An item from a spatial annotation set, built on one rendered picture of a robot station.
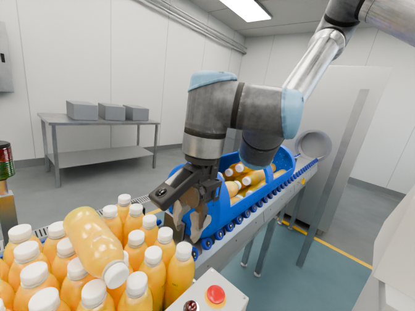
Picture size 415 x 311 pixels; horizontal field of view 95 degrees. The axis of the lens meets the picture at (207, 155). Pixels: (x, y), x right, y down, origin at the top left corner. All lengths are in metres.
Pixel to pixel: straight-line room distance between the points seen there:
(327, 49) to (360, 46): 5.12
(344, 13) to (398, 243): 0.66
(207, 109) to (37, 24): 3.64
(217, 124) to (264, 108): 0.09
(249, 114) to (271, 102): 0.04
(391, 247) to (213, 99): 0.55
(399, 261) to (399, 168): 5.09
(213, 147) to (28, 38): 3.62
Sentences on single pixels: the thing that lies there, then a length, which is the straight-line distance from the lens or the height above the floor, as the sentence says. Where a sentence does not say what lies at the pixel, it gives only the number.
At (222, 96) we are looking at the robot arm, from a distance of 0.35.
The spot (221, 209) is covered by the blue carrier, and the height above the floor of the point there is 1.13.
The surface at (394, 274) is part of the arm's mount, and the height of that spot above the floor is 1.13.
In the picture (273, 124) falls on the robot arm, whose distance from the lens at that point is 0.36.
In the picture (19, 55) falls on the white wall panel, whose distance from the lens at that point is 3.83.
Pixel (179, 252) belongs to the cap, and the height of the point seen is 1.11.
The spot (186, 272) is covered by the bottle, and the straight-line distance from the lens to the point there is 0.54.
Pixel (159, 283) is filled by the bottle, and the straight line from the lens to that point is 0.54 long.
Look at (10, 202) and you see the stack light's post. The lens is 0.85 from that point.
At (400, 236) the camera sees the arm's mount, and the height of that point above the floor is 1.23.
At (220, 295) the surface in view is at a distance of 0.46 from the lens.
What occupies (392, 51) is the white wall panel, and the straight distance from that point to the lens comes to 5.82.
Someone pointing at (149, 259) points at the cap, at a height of 1.11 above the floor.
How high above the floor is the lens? 1.47
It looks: 17 degrees down
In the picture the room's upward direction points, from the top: 9 degrees clockwise
